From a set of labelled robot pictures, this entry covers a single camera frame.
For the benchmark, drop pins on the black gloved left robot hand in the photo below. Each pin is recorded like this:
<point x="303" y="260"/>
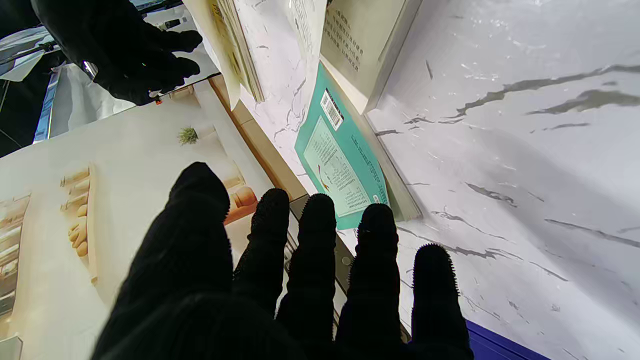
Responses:
<point x="200" y="280"/>

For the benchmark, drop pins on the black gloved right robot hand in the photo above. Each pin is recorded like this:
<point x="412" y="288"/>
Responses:
<point x="115" y="45"/>

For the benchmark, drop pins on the teal cover book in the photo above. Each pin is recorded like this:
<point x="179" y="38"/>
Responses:
<point x="340" y="165"/>

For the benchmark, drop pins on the tan kraft cover book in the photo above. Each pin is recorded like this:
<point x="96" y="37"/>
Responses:
<point x="360" y="45"/>

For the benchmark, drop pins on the yellow and white cover book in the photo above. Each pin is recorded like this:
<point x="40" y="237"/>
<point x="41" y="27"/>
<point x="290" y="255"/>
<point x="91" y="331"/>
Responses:
<point x="235" y="60"/>

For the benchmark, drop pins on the blue perforated plastic file rack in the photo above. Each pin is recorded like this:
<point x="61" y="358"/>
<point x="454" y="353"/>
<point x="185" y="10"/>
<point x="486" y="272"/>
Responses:
<point x="495" y="347"/>

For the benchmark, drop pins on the orange black spring clamp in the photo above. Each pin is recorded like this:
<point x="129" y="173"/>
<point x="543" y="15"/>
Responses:
<point x="158" y="101"/>

